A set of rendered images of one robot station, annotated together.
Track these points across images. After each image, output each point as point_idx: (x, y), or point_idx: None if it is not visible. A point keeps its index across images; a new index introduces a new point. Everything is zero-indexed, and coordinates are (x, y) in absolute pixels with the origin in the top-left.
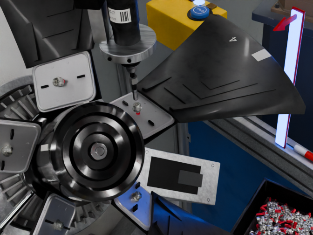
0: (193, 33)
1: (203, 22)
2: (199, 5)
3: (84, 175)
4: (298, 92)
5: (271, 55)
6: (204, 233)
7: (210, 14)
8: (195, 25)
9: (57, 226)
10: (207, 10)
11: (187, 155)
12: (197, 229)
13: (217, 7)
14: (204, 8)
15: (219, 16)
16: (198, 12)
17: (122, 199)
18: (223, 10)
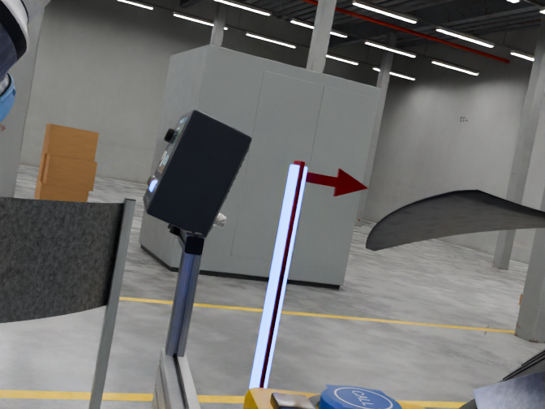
0: (529, 208)
1: (500, 198)
2: (349, 405)
3: None
4: (366, 239)
5: (383, 218)
6: (532, 371)
7: (478, 190)
8: (409, 407)
9: None
10: (336, 385)
11: (540, 372)
12: (542, 365)
13: (267, 402)
14: (338, 393)
15: (457, 191)
16: (378, 397)
17: None
18: (260, 389)
